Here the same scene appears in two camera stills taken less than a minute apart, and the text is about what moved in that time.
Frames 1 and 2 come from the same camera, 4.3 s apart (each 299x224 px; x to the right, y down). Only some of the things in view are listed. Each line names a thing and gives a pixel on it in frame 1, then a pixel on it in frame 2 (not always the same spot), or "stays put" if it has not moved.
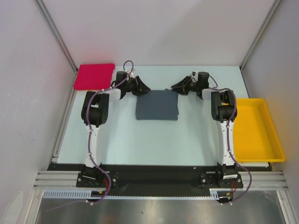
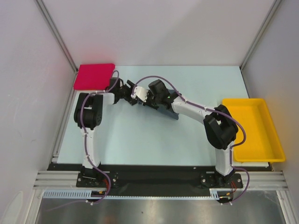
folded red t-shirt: (93, 77) stays put
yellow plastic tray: (256, 138) stays put
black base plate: (160, 177) stays put
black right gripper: (187, 85) → (147, 100)
